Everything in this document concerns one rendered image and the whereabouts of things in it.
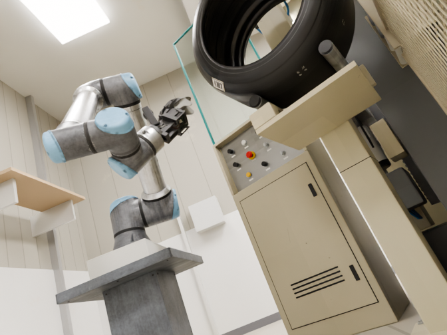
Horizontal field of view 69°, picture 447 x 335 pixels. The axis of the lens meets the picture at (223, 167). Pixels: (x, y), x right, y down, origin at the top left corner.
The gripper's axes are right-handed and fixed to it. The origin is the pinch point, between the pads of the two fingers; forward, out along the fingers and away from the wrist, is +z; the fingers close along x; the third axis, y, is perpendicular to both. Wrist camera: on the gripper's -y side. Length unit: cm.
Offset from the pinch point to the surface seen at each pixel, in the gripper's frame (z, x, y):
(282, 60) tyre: 17.5, 11.8, 28.9
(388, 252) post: 2, -45, 78
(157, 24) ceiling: 214, -103, -236
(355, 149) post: 28, -27, 55
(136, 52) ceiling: 193, -136, -267
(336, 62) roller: 28, 8, 43
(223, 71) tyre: 14.3, 4.6, 7.2
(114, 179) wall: 68, -255, -247
